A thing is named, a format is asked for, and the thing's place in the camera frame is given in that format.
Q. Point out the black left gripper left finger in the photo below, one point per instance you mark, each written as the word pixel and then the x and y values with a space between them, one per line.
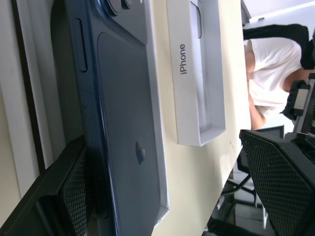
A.
pixel 61 196

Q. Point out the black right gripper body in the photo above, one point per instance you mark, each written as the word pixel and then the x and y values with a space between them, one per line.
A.
pixel 301 103

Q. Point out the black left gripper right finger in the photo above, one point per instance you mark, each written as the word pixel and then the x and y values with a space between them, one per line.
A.
pixel 285 186

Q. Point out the dark blue smartphone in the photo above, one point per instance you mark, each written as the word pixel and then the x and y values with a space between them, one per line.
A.
pixel 123 98

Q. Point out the black swivel chair base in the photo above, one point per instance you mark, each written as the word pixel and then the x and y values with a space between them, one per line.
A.
pixel 243 186

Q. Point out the person in white shirt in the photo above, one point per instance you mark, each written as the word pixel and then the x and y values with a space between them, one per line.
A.
pixel 270 73

